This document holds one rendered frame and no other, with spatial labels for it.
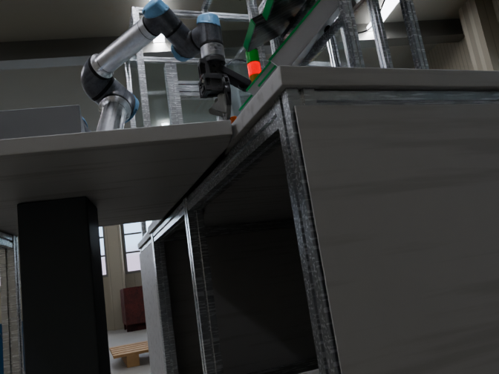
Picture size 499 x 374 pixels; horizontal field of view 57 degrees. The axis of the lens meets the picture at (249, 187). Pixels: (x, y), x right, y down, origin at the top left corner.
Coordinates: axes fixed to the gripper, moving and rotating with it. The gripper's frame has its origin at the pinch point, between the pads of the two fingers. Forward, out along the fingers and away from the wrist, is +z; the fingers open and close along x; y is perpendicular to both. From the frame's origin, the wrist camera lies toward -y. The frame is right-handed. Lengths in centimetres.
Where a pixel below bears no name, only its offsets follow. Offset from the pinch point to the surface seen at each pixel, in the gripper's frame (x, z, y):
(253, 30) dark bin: 30.4, -12.4, 0.6
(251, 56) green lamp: -17.0, -31.4, -18.5
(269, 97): 70, 23, 18
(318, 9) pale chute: 50, -7, -7
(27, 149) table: 48, 23, 53
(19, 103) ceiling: -523, -228, 111
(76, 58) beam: -352, -207, 37
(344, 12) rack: 53, -4, -11
